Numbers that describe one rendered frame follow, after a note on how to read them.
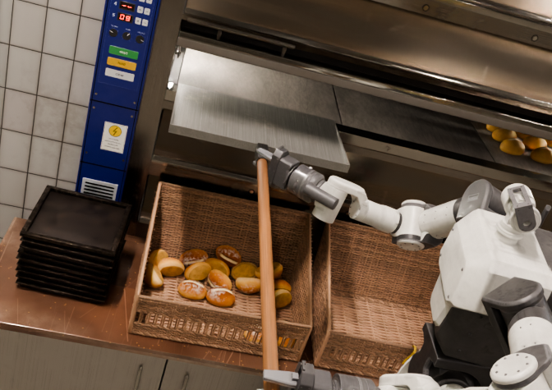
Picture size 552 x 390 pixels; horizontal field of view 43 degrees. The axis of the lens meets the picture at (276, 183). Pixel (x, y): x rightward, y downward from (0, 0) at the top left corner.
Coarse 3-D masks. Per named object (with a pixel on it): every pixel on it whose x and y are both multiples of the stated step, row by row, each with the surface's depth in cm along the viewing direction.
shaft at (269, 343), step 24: (264, 168) 195; (264, 192) 184; (264, 216) 174; (264, 240) 165; (264, 264) 157; (264, 288) 150; (264, 312) 144; (264, 336) 138; (264, 360) 133; (264, 384) 128
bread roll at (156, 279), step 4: (148, 264) 236; (152, 264) 235; (148, 268) 234; (152, 268) 233; (156, 268) 236; (148, 272) 233; (152, 272) 232; (156, 272) 233; (148, 276) 232; (152, 276) 232; (156, 276) 232; (160, 276) 234; (148, 280) 232; (152, 280) 231; (156, 280) 231; (160, 280) 232; (148, 284) 233; (152, 284) 232; (156, 284) 232; (160, 284) 232
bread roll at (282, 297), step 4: (276, 292) 241; (280, 292) 241; (284, 292) 242; (288, 292) 244; (276, 296) 240; (280, 296) 241; (284, 296) 242; (288, 296) 243; (276, 300) 240; (280, 300) 241; (284, 300) 242; (288, 300) 244; (276, 304) 240; (280, 304) 242; (284, 304) 243; (276, 308) 241
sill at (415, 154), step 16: (352, 128) 243; (352, 144) 241; (368, 144) 241; (384, 144) 241; (400, 144) 243; (416, 144) 247; (432, 160) 245; (448, 160) 245; (464, 160) 246; (480, 160) 250; (496, 176) 249; (512, 176) 249; (528, 176) 250; (544, 176) 254
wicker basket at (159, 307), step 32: (160, 192) 244; (192, 192) 245; (160, 224) 247; (192, 224) 248; (224, 224) 249; (256, 224) 250; (288, 224) 252; (256, 256) 254; (288, 256) 256; (160, 288) 236; (160, 320) 223; (192, 320) 214; (224, 320) 215; (256, 320) 215; (288, 320) 240; (256, 352) 222; (288, 352) 223
